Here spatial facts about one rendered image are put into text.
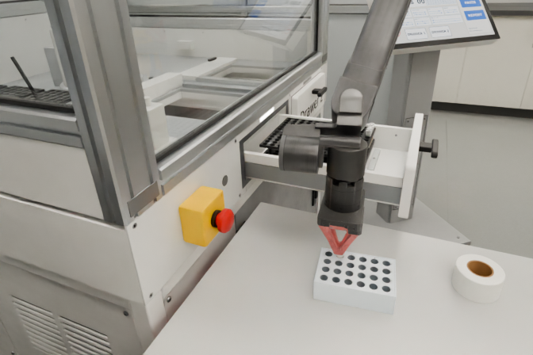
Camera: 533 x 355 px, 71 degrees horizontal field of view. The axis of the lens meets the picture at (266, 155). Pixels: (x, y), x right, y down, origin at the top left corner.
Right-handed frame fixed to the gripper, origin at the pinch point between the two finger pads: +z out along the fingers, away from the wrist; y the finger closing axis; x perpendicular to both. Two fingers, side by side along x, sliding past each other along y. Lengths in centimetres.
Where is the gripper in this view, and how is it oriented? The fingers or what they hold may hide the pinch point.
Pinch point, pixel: (339, 248)
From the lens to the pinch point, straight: 66.1
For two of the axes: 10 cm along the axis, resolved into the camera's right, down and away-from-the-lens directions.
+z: 0.2, 9.0, 4.4
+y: -2.9, 4.3, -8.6
